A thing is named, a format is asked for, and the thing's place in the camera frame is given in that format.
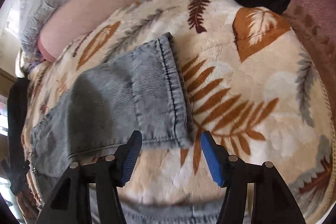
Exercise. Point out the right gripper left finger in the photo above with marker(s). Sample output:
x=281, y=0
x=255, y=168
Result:
x=69, y=201

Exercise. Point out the grey-blue denim pants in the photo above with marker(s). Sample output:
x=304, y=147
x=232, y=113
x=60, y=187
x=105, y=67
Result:
x=141, y=90

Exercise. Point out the leaf-pattern fleece blanket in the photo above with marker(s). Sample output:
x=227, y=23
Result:
x=250, y=79

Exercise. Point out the black garment on left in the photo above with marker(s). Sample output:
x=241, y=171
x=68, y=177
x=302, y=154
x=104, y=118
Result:
x=16, y=167

